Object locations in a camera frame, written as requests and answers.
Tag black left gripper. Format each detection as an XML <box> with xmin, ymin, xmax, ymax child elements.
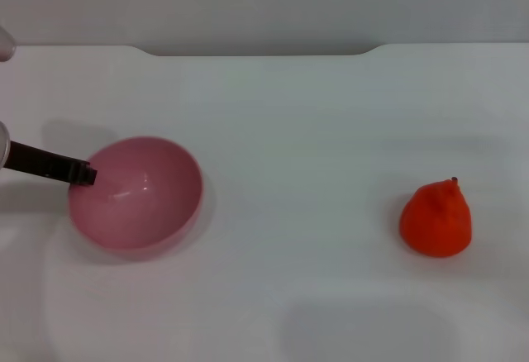
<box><xmin>8</xmin><ymin>141</ymin><xmax>98</xmax><ymax>187</ymax></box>

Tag pink plastic bowl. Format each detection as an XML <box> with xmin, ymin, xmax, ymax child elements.
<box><xmin>68</xmin><ymin>136</ymin><xmax>204</xmax><ymax>262</ymax></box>

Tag orange toy fruit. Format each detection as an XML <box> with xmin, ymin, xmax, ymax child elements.
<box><xmin>398</xmin><ymin>176</ymin><xmax>473</xmax><ymax>259</ymax></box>

